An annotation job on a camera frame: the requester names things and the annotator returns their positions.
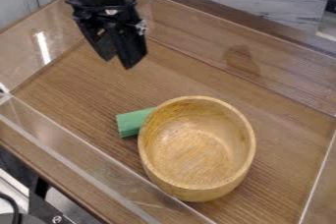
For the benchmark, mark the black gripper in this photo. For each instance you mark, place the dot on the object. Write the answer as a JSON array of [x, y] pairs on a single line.
[[125, 36]]

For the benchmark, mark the green rectangular block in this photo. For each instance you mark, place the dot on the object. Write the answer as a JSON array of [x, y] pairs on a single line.
[[131, 121]]

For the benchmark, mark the brown wooden bowl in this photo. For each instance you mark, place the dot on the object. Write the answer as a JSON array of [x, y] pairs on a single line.
[[197, 145]]

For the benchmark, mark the clear acrylic enclosure wall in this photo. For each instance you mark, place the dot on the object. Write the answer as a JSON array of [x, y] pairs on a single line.
[[273, 71]]

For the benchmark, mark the black table leg bracket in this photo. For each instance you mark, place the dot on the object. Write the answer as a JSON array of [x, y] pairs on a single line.
[[41, 208]]

